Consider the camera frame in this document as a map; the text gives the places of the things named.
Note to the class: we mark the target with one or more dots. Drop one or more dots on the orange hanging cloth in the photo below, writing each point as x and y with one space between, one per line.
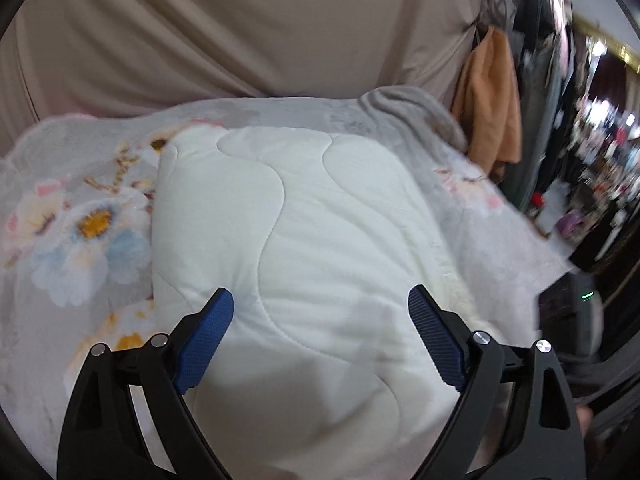
487 100

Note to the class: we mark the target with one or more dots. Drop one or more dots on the grey fleece blanket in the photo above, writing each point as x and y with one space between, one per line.
420 110

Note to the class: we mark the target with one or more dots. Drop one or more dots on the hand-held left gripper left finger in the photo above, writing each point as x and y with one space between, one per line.
205 340

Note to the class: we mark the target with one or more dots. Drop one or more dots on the white quilted blanket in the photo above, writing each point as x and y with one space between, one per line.
310 240

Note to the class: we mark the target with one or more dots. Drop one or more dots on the dark hanging clothes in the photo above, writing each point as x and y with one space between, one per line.
542 85

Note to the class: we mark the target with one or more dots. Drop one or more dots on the beige backdrop sheet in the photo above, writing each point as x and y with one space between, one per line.
225 25

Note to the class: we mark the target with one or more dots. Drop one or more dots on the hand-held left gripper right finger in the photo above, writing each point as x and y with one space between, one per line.
435 340

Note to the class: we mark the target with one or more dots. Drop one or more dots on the grey floral blanket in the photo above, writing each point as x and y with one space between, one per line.
75 220

